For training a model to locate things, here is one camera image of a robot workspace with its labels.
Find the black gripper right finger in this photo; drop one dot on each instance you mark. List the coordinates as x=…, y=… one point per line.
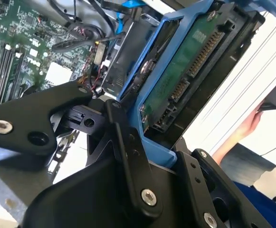
x=209, y=190

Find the person's bare hand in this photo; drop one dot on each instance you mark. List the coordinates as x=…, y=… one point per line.
x=250, y=122

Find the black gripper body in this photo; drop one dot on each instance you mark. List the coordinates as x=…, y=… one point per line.
x=80, y=202

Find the hard disk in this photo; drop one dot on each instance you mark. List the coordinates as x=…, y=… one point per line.
x=175, y=78

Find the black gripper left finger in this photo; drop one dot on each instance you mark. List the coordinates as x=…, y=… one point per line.
x=21, y=118

